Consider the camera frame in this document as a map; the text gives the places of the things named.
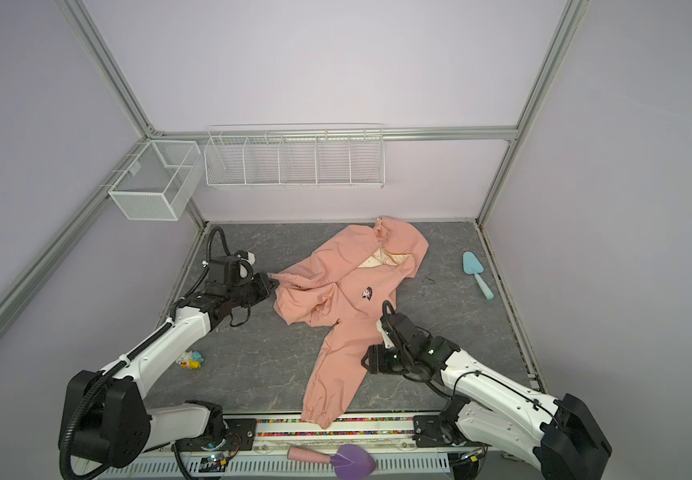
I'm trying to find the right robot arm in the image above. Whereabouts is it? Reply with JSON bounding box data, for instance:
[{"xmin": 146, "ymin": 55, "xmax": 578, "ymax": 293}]
[{"xmin": 362, "ymin": 302, "xmax": 613, "ymax": 479}]

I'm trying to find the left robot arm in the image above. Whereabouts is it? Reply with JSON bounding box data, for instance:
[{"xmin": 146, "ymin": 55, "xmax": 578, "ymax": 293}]
[{"xmin": 58, "ymin": 226, "xmax": 279, "ymax": 479}]

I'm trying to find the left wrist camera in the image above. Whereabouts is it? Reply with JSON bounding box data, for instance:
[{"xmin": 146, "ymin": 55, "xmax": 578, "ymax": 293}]
[{"xmin": 207, "ymin": 250, "xmax": 256, "ymax": 285}]

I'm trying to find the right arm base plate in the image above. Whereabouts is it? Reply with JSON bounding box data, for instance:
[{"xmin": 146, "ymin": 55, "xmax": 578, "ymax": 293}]
[{"xmin": 412, "ymin": 413, "xmax": 472, "ymax": 448}]

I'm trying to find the teal plastic trowel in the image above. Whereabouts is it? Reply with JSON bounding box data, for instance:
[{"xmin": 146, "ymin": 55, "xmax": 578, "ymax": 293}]
[{"xmin": 462, "ymin": 251, "xmax": 495, "ymax": 300}]

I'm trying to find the white mesh box basket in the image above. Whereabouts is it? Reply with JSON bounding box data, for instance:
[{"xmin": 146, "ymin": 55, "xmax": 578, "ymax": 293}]
[{"xmin": 109, "ymin": 140, "xmax": 205, "ymax": 221}]

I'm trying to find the small colourful toy figure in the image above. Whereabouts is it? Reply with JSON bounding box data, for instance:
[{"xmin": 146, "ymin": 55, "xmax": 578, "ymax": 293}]
[{"xmin": 175, "ymin": 351, "xmax": 204, "ymax": 370}]

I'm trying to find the purple pink-handled scoop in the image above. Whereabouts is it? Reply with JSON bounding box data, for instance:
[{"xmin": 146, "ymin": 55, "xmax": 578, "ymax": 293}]
[{"xmin": 287, "ymin": 444, "xmax": 377, "ymax": 480}]

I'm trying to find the pink zip jacket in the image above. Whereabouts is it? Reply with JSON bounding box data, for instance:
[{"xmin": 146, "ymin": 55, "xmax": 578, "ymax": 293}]
[{"xmin": 273, "ymin": 217, "xmax": 429, "ymax": 429}]

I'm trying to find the white wire shelf basket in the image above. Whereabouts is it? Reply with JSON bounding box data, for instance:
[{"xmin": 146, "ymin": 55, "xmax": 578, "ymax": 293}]
[{"xmin": 203, "ymin": 123, "xmax": 386, "ymax": 188}]

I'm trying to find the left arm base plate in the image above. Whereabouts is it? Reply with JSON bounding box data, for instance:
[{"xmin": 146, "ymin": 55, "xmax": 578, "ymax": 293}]
[{"xmin": 176, "ymin": 417, "xmax": 258, "ymax": 452}]

